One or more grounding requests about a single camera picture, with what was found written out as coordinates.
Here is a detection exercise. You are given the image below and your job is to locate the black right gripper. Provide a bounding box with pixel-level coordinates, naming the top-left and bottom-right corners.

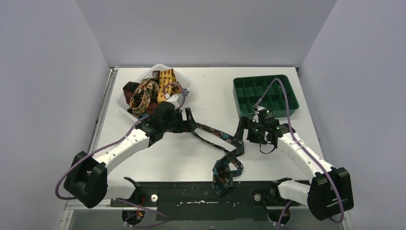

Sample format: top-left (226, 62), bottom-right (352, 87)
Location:
top-left (233, 117), bottom-right (266, 145)

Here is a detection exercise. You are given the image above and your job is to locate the dark blue floral tie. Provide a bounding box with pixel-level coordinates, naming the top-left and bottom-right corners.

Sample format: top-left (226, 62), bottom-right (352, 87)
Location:
top-left (192, 123), bottom-right (245, 197)

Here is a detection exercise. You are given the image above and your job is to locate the white plastic basket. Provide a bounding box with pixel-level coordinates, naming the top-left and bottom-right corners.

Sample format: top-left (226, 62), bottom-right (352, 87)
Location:
top-left (115, 64), bottom-right (192, 121)

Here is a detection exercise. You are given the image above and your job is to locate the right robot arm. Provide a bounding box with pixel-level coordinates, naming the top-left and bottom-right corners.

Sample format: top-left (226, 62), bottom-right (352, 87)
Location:
top-left (238, 108), bottom-right (354, 220)

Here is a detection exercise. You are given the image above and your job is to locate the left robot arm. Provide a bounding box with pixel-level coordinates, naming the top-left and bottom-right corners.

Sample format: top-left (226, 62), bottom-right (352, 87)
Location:
top-left (64, 102), bottom-right (198, 208)

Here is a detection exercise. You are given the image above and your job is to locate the green compartment tray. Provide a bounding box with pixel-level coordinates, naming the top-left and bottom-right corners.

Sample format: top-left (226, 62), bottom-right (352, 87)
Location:
top-left (233, 75), bottom-right (299, 118)

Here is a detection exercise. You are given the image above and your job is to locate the yellow patterned tie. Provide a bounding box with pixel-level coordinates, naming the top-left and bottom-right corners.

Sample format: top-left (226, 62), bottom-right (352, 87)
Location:
top-left (157, 69), bottom-right (182, 104)

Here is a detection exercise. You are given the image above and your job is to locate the brown paisley tie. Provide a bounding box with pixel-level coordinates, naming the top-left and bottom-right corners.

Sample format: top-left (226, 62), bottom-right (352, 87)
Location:
top-left (129, 77), bottom-right (159, 116)

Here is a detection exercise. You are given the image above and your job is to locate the dark red tie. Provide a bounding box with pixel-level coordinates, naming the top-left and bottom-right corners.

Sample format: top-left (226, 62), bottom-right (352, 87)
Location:
top-left (123, 81), bottom-right (139, 105)

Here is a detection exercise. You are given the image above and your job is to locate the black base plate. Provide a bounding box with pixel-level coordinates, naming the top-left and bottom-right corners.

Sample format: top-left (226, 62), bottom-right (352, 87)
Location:
top-left (109, 181), bottom-right (318, 222)

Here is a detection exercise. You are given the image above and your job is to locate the aluminium frame rail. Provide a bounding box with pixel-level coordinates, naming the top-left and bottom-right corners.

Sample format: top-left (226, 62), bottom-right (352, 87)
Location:
top-left (59, 201), bottom-right (354, 230)

